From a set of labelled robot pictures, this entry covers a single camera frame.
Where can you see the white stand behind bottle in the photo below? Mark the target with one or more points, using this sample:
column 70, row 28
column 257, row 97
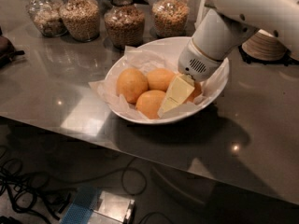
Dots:
column 201, row 12

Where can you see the blue and metal box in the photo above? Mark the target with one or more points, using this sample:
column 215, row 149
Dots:
column 96, row 206

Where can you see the dark brown object left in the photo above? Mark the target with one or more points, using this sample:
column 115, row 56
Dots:
column 8, row 53

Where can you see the white oval bowl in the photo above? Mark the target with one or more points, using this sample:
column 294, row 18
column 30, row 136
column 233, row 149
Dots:
column 174, row 45

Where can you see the glass jar of grains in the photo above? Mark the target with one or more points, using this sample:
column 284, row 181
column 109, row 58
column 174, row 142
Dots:
column 81, row 18

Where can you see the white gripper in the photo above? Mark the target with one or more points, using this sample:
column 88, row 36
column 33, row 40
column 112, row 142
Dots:
column 196, row 63

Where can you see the glass jar of nuts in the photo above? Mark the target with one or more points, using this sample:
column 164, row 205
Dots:
column 125, row 24

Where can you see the stack of paper plates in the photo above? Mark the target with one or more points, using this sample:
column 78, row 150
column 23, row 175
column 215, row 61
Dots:
column 265, row 47

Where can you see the white paper liner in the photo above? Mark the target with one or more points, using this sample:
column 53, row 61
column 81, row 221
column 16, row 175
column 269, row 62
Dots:
column 149, row 59

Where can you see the black tray under plates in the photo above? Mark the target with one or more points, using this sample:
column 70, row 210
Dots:
column 285, row 60

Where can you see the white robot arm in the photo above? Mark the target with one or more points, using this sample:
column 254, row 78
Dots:
column 228, row 24

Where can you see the glass jar, far left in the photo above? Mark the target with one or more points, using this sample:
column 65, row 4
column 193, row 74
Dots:
column 46, row 17

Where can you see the glass jar, right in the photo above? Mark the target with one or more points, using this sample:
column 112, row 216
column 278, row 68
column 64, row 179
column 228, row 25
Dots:
column 170, row 17

